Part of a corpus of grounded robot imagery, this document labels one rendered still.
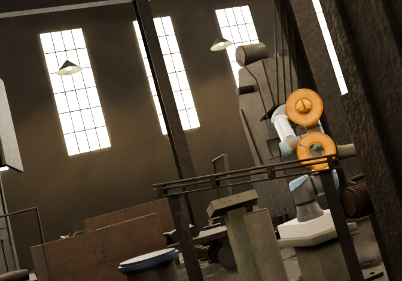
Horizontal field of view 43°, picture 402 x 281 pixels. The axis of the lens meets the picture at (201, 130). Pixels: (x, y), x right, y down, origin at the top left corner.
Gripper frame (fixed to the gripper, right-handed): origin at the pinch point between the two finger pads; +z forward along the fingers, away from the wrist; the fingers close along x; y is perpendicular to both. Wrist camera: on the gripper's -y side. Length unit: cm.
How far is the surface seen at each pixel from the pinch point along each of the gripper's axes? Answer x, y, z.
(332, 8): 21, 11, 48
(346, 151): 11.3, -26.8, 3.2
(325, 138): 4.9, -19.4, 4.1
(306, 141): -2.6, -18.8, 4.3
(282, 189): -59, 38, -314
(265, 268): -37, -62, -25
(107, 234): -173, -3, -138
